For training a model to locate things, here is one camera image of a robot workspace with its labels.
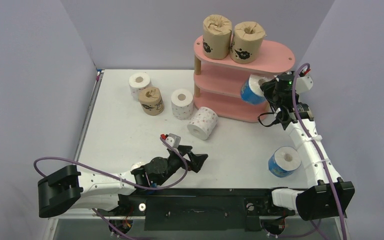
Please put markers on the pink three-tier wooden shelf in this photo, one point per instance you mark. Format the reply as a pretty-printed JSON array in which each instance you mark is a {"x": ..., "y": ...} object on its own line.
[{"x": 218, "y": 82}]

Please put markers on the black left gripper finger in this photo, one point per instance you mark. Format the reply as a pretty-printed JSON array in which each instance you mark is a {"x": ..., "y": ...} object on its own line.
[
  {"x": 184, "y": 149},
  {"x": 196, "y": 161}
]

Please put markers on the brown paper roll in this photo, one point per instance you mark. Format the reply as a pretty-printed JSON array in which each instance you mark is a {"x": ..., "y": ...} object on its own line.
[{"x": 246, "y": 41}]

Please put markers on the blue roll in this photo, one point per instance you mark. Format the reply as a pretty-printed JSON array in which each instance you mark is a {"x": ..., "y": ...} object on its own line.
[
  {"x": 284, "y": 161},
  {"x": 137, "y": 165},
  {"x": 251, "y": 92}
]

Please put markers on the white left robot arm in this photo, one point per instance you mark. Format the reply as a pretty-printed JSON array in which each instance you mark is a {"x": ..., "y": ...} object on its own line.
[{"x": 69, "y": 188}]

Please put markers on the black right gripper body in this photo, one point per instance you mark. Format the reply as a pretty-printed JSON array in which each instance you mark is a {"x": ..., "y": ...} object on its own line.
[{"x": 269, "y": 89}]

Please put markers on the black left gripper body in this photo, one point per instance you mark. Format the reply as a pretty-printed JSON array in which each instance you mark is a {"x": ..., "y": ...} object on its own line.
[{"x": 174, "y": 162}]

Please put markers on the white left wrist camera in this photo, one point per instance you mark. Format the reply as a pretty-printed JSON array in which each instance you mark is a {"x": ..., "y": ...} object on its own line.
[{"x": 171, "y": 140}]

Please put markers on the aluminium frame rail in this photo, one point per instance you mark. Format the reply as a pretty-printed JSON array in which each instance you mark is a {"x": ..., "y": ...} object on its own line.
[{"x": 76, "y": 224}]

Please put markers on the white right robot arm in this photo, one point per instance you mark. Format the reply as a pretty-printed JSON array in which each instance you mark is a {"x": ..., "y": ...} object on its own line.
[{"x": 311, "y": 159}]

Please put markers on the brown wrapped roll on table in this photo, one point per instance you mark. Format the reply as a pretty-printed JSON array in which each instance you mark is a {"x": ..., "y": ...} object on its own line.
[{"x": 151, "y": 101}]

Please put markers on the white floral roll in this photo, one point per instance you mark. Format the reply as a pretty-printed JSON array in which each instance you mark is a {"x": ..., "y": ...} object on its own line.
[
  {"x": 182, "y": 104},
  {"x": 138, "y": 82},
  {"x": 203, "y": 123}
]

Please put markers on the brown wrapped roll on shelf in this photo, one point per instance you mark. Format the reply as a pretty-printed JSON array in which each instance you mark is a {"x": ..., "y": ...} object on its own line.
[{"x": 216, "y": 37}]

